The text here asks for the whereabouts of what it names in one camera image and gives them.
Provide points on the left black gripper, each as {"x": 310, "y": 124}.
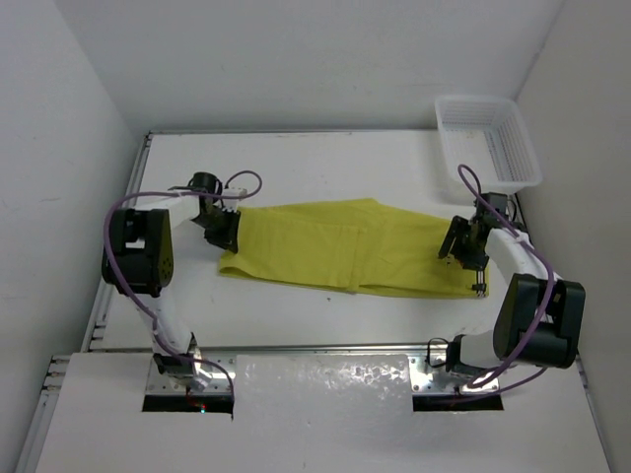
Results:
{"x": 226, "y": 238}

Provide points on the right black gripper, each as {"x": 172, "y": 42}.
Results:
{"x": 452, "y": 245}

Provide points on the yellow trousers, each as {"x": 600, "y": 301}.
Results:
{"x": 353, "y": 246}

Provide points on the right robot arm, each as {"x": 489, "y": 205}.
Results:
{"x": 539, "y": 322}

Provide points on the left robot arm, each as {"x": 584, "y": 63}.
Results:
{"x": 139, "y": 261}

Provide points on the white plastic basket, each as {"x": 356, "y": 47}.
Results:
{"x": 489, "y": 135}

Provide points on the white front cover panel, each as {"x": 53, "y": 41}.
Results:
{"x": 313, "y": 414}

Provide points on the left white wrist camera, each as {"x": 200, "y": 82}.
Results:
{"x": 232, "y": 197}

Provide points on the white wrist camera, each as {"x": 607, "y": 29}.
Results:
{"x": 512, "y": 209}
{"x": 232, "y": 197}

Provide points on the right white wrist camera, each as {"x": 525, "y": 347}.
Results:
{"x": 512, "y": 209}

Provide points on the aluminium table frame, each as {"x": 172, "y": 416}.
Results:
{"x": 399, "y": 168}

